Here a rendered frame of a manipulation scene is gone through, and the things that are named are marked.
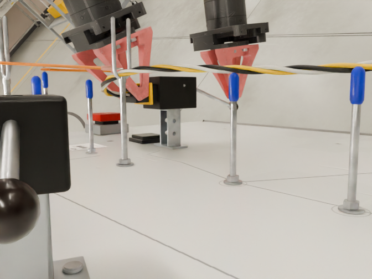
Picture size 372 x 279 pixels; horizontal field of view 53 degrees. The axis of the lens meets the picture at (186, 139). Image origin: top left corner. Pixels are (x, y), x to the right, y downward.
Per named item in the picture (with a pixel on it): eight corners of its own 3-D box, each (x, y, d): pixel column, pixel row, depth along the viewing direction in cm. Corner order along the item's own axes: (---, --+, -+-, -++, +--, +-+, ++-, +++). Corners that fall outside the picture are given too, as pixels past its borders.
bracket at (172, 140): (187, 147, 48) (187, 108, 47) (172, 149, 46) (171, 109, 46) (168, 143, 51) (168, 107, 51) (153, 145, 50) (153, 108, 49)
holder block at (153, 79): (196, 108, 48) (196, 76, 48) (160, 109, 45) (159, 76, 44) (178, 107, 52) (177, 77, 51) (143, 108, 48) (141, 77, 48)
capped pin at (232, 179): (221, 184, 29) (221, 72, 28) (226, 179, 31) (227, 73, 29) (239, 185, 29) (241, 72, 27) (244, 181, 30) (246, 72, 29)
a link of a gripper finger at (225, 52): (230, 103, 51) (222, 32, 49) (198, 101, 57) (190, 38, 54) (264, 94, 55) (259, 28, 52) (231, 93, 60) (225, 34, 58)
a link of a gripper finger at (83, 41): (129, 113, 40) (91, 28, 37) (102, 109, 46) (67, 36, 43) (176, 86, 43) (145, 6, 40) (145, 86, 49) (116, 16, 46)
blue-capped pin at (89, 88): (100, 153, 44) (97, 79, 43) (88, 154, 43) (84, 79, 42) (95, 151, 45) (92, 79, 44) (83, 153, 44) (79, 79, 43)
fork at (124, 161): (129, 162, 38) (125, 20, 36) (138, 165, 37) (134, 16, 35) (112, 164, 37) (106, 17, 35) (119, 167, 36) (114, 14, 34)
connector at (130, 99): (167, 101, 46) (166, 84, 46) (134, 103, 43) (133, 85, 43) (153, 100, 49) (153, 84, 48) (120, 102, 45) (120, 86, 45)
